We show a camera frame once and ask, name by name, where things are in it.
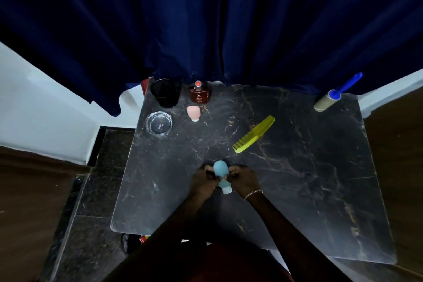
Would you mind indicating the clear glass ashtray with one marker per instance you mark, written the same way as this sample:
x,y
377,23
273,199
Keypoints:
x,y
159,123

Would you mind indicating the dark blue curtain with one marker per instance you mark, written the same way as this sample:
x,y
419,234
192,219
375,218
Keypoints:
x,y
211,24

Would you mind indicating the red object behind table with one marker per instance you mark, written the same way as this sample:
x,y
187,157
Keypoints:
x,y
145,86

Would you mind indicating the person's left forearm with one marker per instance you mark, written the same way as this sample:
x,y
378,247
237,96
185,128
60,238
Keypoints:
x,y
158,242

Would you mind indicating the small pink bottle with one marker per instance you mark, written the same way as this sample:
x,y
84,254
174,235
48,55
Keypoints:
x,y
193,113

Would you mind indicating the person's right hand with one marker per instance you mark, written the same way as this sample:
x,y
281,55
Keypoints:
x,y
243,181

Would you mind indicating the person's right forearm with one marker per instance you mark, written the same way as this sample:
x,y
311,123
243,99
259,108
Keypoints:
x,y
294,242

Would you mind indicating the person's right fingers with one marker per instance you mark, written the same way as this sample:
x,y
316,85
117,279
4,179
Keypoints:
x,y
232,171

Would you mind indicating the person's left hand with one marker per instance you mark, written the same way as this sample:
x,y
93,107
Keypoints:
x,y
201,182

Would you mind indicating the dark red perfume bottle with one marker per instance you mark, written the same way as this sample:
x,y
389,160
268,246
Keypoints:
x,y
199,92

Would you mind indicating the light blue squeeze bottle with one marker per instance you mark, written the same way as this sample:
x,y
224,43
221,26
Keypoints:
x,y
220,174

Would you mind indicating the yellow-green plastic comb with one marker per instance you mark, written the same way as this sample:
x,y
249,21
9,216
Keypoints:
x,y
253,134

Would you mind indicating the black round container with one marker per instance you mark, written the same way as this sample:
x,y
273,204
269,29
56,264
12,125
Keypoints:
x,y
165,92

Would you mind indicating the person's left fingers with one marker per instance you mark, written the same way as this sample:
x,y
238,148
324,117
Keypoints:
x,y
209,170

